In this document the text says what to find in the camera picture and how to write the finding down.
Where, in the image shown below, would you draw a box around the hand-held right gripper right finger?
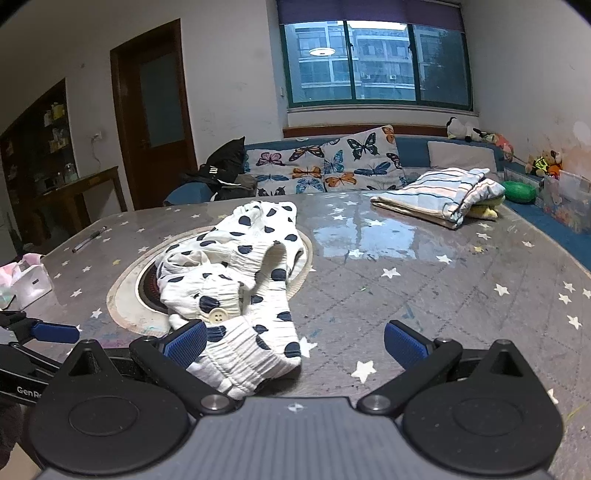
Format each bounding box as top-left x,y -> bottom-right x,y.
357,320 -> 533,415

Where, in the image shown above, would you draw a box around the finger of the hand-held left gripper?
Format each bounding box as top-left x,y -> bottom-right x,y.
0,342 -> 64,377
0,311 -> 81,345

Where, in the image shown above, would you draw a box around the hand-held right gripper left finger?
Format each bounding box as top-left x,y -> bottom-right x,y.
60,320 -> 243,419

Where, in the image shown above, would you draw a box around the white polka dot pants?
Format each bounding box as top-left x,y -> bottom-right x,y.
154,200 -> 309,401

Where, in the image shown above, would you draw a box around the opened pink tissue pack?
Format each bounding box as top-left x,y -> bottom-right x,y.
0,252 -> 54,311

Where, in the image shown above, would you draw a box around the grey star-print tablecloth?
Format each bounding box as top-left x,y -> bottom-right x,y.
0,191 -> 591,480

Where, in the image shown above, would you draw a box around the round built-in table stove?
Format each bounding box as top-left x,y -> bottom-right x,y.
106,224 -> 314,337

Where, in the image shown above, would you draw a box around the grey pen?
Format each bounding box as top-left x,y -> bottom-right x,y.
71,226 -> 108,253

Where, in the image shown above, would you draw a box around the folded striped cloth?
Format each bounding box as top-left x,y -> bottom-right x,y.
370,167 -> 506,230

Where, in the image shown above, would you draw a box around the yellow plush toy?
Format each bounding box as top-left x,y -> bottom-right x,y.
468,196 -> 506,219

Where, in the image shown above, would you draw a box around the wooden side desk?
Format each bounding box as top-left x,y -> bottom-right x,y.
34,166 -> 129,245

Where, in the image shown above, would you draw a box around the green round toy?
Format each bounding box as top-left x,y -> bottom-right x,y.
502,180 -> 539,204

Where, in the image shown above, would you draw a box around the butterfly print cushion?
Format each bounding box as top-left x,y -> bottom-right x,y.
243,124 -> 408,197

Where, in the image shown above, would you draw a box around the blue sofa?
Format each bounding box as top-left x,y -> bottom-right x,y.
164,134 -> 591,273

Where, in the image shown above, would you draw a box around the dark wooden shelf cabinet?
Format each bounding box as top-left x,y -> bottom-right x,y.
0,78 -> 79,245

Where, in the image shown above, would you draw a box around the grey cushion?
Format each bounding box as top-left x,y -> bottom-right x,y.
427,141 -> 498,174

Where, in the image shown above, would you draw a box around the dark wooden door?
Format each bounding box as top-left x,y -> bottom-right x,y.
110,18 -> 199,212

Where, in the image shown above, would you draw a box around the clear plastic storage box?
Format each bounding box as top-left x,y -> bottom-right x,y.
541,170 -> 591,234

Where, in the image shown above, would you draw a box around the pink plush toy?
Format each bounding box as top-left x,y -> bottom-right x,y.
480,131 -> 514,162

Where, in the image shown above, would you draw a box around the colourful plush toy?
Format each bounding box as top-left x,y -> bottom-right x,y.
526,148 -> 565,180

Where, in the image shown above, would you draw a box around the green framed window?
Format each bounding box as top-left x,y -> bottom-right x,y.
277,18 -> 475,112

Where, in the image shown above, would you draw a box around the purple roller blind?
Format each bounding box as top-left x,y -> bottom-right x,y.
276,0 -> 464,32

